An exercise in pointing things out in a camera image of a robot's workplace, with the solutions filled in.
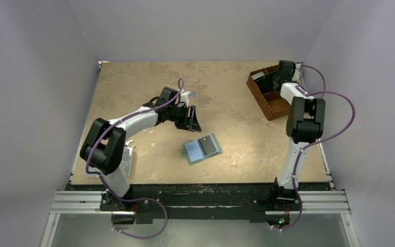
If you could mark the clear plastic bag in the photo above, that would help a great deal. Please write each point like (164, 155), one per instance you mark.
(127, 162)

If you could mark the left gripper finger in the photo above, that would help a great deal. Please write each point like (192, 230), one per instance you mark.
(192, 113)
(192, 125)

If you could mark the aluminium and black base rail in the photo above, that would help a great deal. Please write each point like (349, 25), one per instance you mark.
(249, 202)

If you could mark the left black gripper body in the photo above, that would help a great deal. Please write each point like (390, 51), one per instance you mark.
(177, 115)

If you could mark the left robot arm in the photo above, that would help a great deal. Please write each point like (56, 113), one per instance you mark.
(119, 130)

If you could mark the black credit card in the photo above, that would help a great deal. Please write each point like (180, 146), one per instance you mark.
(208, 145)

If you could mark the brown woven divided basket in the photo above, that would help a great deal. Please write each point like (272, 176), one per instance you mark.
(270, 103)

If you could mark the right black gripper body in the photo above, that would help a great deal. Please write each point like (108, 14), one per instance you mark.
(270, 80)

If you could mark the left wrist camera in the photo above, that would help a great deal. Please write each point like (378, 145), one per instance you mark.
(190, 94)

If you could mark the green card holder wallet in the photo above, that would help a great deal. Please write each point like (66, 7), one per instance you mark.
(201, 149)

